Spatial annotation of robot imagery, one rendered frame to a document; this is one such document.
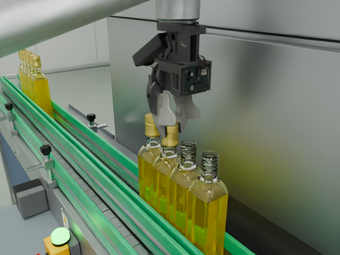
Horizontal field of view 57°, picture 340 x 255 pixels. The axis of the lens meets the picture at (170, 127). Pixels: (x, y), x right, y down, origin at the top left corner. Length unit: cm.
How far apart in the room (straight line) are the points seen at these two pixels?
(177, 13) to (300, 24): 19
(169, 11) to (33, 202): 76
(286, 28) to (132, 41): 54
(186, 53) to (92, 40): 630
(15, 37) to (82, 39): 646
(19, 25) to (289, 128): 45
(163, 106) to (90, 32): 623
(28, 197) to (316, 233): 80
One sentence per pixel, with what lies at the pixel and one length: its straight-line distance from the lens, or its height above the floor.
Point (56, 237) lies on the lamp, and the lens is 86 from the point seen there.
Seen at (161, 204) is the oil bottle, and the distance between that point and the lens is 69.
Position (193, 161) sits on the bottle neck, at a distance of 59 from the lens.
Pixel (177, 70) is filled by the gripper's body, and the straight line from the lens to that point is 51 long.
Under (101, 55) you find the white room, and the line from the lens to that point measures 692.
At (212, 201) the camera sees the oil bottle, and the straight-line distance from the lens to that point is 56.
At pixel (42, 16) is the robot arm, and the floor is 138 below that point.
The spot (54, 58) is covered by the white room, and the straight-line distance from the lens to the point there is 656.
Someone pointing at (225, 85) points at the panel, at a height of 123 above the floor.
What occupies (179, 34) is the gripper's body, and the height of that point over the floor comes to 134.
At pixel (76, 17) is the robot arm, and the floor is 138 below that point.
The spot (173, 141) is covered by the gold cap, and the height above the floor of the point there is 113.
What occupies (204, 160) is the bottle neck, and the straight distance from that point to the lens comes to 54.
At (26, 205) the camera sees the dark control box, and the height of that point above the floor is 80.
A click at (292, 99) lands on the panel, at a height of 123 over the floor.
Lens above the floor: 140
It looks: 23 degrees down
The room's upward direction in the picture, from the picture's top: straight up
